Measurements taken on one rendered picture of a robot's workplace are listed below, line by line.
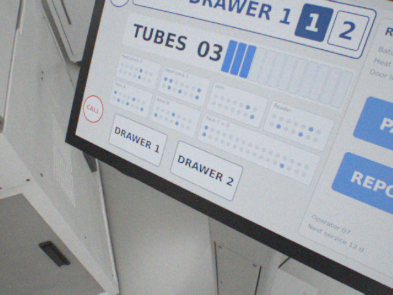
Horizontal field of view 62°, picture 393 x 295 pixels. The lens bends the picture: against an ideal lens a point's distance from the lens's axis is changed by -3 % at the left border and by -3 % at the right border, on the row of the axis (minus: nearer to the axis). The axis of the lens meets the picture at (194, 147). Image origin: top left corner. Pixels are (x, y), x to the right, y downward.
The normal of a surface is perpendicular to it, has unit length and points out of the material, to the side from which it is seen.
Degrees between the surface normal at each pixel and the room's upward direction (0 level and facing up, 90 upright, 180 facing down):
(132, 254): 0
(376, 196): 50
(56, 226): 90
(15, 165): 90
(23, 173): 90
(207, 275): 5
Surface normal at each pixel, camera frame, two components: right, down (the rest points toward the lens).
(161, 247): -0.07, -0.66
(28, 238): 0.30, 0.70
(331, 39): -0.46, 0.08
